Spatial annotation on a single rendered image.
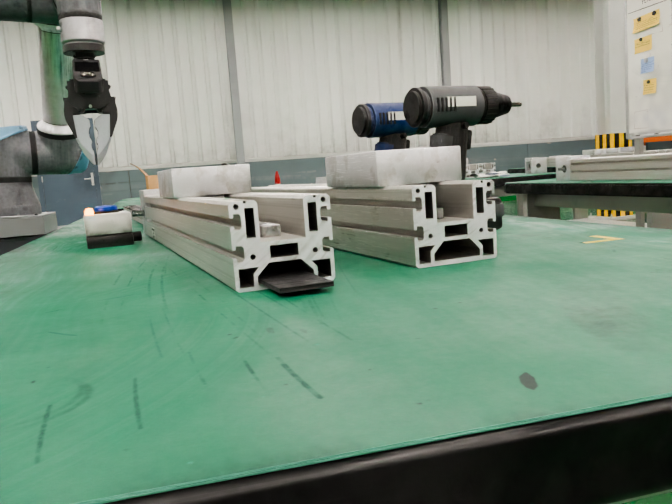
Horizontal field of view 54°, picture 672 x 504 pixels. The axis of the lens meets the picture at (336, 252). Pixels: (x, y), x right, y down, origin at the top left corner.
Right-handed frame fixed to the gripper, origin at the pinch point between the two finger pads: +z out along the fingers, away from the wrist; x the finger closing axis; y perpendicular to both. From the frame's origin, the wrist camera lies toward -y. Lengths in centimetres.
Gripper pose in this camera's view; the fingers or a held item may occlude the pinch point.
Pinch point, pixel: (96, 157)
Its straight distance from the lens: 127.4
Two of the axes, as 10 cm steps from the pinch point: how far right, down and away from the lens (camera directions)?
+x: -9.3, 1.1, -3.5
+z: 0.7, 9.9, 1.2
